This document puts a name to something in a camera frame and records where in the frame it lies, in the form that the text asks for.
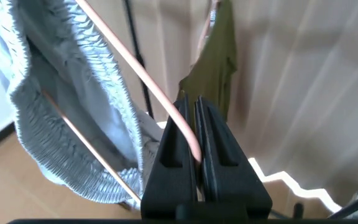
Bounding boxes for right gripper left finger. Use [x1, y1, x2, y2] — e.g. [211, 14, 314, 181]
[140, 92, 199, 219]

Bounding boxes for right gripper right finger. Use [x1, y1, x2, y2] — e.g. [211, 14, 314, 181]
[193, 95, 273, 219]

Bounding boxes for green long-sleeved shirt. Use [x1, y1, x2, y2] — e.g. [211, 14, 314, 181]
[177, 0, 239, 125]

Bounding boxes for pale grey shorts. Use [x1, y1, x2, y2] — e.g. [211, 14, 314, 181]
[0, 0, 165, 206]

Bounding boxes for beige curtain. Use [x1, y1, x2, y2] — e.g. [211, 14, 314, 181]
[85, 0, 358, 212]

